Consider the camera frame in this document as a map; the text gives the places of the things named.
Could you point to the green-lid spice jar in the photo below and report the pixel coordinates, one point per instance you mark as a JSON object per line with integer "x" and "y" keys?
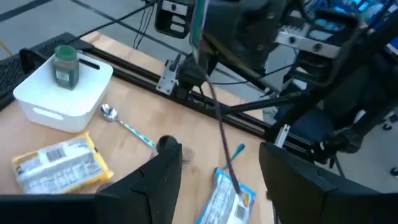
{"x": 65, "y": 71}

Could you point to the black desk device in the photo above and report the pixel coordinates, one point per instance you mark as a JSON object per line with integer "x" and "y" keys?
{"x": 174, "y": 25}

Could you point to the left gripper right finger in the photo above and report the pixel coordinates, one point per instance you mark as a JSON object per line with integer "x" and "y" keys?
{"x": 295, "y": 193}

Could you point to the blue white ramen packet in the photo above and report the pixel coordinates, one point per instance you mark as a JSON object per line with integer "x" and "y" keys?
{"x": 224, "y": 202}

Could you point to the yellow ramen packet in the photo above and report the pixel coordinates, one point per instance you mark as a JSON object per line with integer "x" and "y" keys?
{"x": 62, "y": 165}

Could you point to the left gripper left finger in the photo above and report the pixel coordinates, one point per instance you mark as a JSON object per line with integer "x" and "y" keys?
{"x": 149, "y": 193}

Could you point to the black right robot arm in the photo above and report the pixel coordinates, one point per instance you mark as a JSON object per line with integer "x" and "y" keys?
{"x": 192, "y": 74}

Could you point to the white plastic bin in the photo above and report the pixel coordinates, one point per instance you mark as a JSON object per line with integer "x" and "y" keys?
{"x": 62, "y": 105}

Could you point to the black table frame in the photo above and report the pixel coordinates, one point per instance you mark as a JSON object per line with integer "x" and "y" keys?
{"x": 136, "y": 73}

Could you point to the silver mounting bracket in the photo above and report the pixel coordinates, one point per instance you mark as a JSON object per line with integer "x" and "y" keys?
{"x": 168, "y": 81}

